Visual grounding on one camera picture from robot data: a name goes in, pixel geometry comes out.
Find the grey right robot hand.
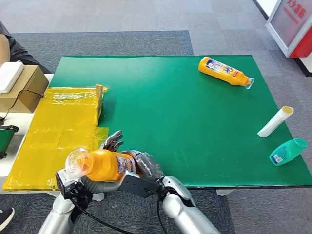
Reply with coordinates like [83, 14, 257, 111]
[121, 150, 165, 181]

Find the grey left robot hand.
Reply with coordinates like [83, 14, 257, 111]
[82, 130, 125, 195]

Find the orange bottle with clear cap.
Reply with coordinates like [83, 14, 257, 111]
[198, 56, 255, 90]
[65, 147, 137, 182]

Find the white tube bottle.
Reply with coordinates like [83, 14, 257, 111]
[257, 106, 295, 139]

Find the teal plastic bottle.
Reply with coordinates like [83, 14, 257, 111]
[269, 137, 309, 167]

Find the green table mat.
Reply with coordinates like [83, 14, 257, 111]
[48, 55, 312, 190]

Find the yellow film wrapped cardboard box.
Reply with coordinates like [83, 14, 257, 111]
[2, 84, 110, 192]

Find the green bin with black rim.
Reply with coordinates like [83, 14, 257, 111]
[0, 125, 20, 160]

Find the brown cardboard box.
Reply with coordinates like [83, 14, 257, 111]
[0, 65, 49, 114]

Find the white flat device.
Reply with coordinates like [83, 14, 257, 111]
[0, 61, 25, 95]

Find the person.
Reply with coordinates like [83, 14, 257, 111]
[0, 20, 52, 75]

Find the red and white sign stand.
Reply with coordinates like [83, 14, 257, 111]
[265, 0, 312, 59]

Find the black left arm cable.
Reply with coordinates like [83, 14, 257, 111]
[70, 197, 136, 234]

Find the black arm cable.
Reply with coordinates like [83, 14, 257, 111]
[70, 197, 136, 234]
[156, 190, 169, 234]

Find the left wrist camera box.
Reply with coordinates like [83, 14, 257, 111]
[55, 168, 82, 199]

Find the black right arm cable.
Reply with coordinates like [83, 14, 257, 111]
[156, 190, 169, 234]

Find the thin black cable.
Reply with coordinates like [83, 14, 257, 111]
[0, 89, 45, 127]

